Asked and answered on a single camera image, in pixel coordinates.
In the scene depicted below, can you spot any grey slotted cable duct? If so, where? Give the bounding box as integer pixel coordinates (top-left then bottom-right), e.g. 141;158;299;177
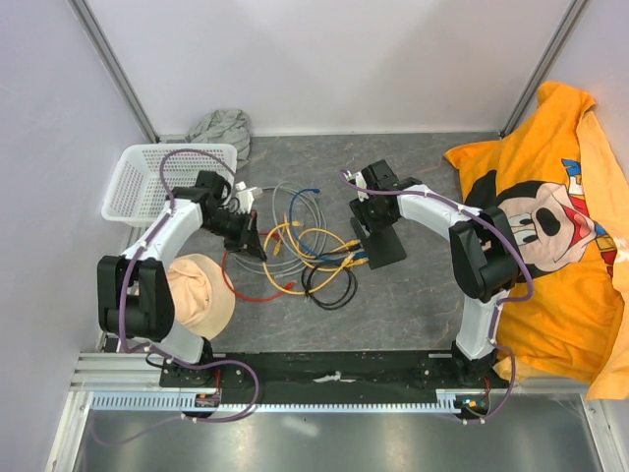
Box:
90;390;467;414

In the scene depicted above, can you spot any aluminium frame post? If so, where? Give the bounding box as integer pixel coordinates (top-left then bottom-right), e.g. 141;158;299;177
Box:
498;0;590;138
68;0;160;144

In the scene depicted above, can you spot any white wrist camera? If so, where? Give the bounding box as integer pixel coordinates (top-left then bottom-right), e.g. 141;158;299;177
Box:
348;171;369;202
235;181;263;213

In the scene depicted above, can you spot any right aluminium frame post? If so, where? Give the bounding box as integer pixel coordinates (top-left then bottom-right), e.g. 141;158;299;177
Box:
498;0;590;138

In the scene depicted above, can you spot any white perforated plastic basket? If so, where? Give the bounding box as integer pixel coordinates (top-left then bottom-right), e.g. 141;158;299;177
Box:
101;144;237;227

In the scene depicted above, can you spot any grey ethernet cable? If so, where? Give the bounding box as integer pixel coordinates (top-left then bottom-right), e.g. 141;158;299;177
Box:
230;181;328;276

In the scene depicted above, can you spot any left aluminium frame post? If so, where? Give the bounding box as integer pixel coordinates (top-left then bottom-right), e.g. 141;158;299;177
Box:
68;0;160;144

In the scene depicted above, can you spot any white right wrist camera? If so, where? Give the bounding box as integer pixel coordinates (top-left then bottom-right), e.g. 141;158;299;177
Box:
348;171;369;202

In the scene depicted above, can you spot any beige bucket hat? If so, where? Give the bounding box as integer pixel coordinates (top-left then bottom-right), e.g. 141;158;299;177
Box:
167;254;236;340

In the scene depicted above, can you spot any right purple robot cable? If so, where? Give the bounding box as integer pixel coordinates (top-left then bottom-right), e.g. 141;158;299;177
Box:
339;169;536;427

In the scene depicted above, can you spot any black network switch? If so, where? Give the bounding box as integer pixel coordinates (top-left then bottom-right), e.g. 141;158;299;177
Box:
350;217;407;270

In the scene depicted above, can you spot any orange cartoon print shirt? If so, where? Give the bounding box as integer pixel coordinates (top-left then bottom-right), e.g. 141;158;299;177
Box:
445;82;628;400

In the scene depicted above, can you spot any grey crumpled cloth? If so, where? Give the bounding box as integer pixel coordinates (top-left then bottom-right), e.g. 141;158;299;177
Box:
186;108;251;169

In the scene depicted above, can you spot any blue ethernet cable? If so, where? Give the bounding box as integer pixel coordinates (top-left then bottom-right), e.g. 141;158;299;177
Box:
286;186;370;265

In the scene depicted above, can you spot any red ethernet cable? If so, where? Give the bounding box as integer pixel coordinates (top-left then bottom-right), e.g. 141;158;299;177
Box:
221;233;297;302

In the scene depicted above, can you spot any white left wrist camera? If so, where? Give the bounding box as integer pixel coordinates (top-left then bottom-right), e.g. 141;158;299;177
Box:
235;181;263;213

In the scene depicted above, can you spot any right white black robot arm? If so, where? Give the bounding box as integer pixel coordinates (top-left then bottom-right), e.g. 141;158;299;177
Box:
341;160;533;387

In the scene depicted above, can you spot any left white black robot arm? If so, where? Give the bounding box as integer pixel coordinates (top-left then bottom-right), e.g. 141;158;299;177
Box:
96;171;266;386

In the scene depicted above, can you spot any short yellow ethernet cable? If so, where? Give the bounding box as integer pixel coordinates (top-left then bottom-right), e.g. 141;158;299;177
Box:
272;215;360;262

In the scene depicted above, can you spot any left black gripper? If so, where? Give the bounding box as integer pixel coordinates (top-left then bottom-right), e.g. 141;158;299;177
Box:
199;208;265;263

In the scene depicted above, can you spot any black ethernet cable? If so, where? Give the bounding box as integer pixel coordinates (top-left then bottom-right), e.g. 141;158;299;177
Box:
301;263;358;310

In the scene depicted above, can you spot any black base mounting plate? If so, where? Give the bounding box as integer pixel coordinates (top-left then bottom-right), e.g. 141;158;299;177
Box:
159;349;510;407

